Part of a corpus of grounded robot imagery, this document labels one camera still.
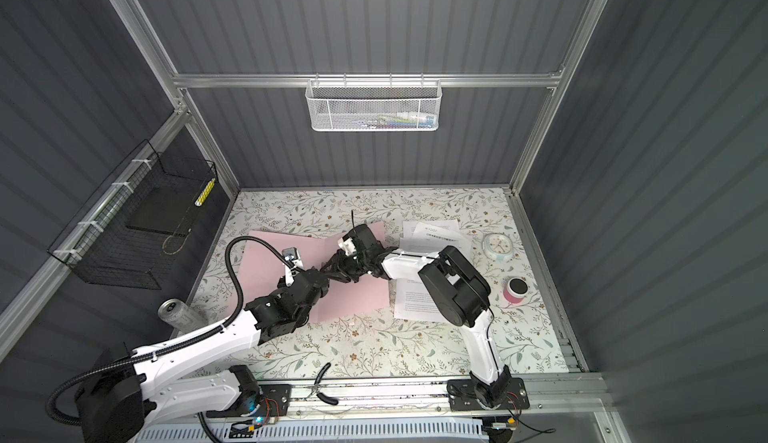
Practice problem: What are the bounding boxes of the black corrugated cable hose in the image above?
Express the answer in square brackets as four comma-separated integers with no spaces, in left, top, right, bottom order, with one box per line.
[45,235,301,427]

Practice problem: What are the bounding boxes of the white ventilated cable duct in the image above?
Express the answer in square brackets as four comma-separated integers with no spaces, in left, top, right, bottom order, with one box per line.
[135,417,490,443]

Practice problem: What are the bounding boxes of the pens in white basket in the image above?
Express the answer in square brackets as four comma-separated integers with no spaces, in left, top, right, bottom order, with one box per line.
[352,111,438,130]

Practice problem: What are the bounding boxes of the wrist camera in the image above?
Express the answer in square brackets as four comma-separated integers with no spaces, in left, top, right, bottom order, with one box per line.
[338,237,357,256]
[281,247,303,271]

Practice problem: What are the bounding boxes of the pink file folder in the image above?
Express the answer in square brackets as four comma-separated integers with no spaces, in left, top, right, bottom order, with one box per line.
[226,220,392,325]

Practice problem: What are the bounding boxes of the pink tape roll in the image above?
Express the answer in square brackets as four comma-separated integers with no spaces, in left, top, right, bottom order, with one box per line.
[503,277,530,304]

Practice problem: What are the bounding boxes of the yellow marker in basket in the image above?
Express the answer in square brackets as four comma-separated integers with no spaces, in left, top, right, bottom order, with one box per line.
[194,178,217,207]

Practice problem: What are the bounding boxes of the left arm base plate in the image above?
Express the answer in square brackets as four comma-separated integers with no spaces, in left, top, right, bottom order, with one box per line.
[205,384,292,418]

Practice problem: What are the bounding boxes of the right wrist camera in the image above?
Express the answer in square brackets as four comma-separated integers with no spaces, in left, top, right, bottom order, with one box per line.
[338,237,357,256]

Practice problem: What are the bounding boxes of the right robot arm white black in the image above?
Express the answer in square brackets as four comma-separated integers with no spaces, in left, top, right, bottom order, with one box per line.
[321,224,511,408]

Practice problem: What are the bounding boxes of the black wire mesh basket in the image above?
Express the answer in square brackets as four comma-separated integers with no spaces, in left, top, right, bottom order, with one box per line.
[48,144,218,290]

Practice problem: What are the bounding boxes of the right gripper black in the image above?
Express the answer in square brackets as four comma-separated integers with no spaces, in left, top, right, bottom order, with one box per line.
[321,249,372,283]

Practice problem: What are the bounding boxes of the white round tape dispenser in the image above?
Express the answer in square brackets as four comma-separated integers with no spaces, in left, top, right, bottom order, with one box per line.
[481,233,516,262]

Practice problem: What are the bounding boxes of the black handled pliers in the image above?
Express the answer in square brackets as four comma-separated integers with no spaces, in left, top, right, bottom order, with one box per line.
[311,361,341,407]

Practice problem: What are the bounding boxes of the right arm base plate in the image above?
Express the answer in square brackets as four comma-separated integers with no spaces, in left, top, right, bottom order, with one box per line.
[446,378,530,412]

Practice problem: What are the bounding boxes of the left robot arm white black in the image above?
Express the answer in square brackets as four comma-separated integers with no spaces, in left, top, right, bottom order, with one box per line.
[75,269,329,442]

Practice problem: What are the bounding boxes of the black pad in basket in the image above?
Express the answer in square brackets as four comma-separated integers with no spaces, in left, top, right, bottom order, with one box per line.
[126,187,202,237]

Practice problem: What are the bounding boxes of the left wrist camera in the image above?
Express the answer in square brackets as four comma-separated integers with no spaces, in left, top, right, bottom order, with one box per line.
[281,247,303,271]

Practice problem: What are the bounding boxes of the silver drink can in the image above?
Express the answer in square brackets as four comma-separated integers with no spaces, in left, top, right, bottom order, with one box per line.
[157,298,207,333]

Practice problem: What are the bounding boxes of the printed white paper sheet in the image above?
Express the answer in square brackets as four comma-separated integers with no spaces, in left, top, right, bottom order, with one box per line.
[394,279,447,323]

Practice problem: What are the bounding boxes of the white paper sheet underneath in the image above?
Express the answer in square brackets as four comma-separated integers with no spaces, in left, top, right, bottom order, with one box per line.
[400,220,473,259]

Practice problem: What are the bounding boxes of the white wire mesh basket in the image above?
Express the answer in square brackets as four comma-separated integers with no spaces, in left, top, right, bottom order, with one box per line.
[305,81,443,132]

